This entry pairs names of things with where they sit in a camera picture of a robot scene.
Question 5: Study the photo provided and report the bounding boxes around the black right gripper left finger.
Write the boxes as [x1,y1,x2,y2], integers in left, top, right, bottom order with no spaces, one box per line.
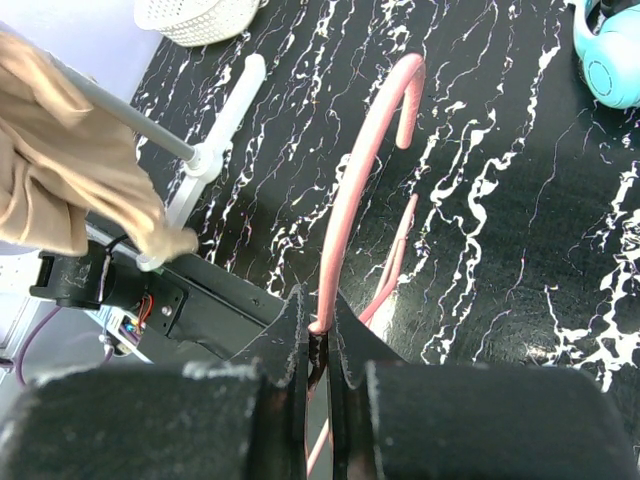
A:
[1,286,309,479]

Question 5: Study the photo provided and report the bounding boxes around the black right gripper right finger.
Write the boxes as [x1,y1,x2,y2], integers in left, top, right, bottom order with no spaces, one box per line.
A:
[327,298,639,479]

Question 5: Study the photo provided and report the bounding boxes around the beige t shirt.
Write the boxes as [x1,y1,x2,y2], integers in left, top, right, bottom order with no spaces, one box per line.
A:
[1,32,198,261]

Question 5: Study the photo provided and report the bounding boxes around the pink wire hanger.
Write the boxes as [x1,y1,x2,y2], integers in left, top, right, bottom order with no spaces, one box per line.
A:
[306,53,426,478]

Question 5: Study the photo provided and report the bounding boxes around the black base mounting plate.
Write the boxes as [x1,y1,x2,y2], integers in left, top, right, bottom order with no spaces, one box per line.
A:
[107,255,284,364]

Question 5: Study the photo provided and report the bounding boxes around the white and silver clothes rack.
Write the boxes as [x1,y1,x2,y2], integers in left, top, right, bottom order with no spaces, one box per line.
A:
[51,54,266,272]

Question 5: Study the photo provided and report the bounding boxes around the white plastic basket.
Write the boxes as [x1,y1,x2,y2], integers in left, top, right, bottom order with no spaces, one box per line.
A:
[134,0,260,47]

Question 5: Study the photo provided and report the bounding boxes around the teal headphones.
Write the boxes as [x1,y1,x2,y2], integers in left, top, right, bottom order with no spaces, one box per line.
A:
[572,1,639,109]

